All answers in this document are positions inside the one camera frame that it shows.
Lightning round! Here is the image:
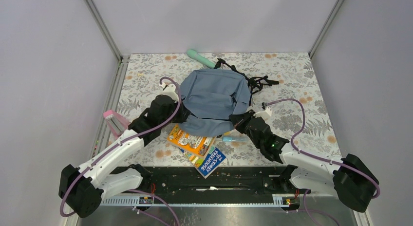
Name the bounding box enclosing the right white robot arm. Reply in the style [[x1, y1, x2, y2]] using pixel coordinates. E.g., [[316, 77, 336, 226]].
[[229, 110, 380, 212]]

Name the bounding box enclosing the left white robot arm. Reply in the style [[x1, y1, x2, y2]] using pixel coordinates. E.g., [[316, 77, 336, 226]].
[[58, 93, 187, 218]]

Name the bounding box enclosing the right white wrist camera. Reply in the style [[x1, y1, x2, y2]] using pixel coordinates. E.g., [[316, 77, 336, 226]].
[[253, 102, 272, 120]]

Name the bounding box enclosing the pink metronome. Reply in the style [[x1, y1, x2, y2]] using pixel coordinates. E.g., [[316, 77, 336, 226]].
[[103, 110, 130, 139]]

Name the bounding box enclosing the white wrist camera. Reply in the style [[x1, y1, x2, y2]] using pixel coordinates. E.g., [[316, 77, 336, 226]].
[[253, 102, 272, 120], [160, 82, 179, 101]]

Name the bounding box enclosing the orange book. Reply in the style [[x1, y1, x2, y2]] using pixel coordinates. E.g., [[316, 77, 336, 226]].
[[167, 125, 215, 157]]

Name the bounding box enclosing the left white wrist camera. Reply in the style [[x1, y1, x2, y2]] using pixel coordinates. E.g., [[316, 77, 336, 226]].
[[160, 82, 179, 101]]

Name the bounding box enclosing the blue Treehouse book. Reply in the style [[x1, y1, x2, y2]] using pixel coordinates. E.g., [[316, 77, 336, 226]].
[[179, 146, 226, 179]]

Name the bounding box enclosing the blue grey backpack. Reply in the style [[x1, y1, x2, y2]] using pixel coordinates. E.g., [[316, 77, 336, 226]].
[[179, 69, 251, 137]]

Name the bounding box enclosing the mint green tube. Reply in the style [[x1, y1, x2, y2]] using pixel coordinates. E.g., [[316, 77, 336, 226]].
[[186, 49, 216, 69]]

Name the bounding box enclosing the floral table mat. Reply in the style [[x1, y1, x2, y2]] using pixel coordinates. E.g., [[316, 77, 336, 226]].
[[116, 52, 341, 157]]

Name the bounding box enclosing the grey slotted cable duct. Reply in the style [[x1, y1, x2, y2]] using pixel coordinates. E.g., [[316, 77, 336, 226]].
[[101, 193, 293, 208]]

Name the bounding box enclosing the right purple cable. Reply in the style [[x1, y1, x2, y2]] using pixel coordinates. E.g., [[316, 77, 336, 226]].
[[263, 98, 381, 226]]

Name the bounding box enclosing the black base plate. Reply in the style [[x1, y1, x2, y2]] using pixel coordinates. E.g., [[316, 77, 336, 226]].
[[137, 167, 305, 205]]

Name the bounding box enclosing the light blue marker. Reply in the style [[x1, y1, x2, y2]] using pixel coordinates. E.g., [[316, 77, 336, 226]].
[[222, 136, 249, 143]]

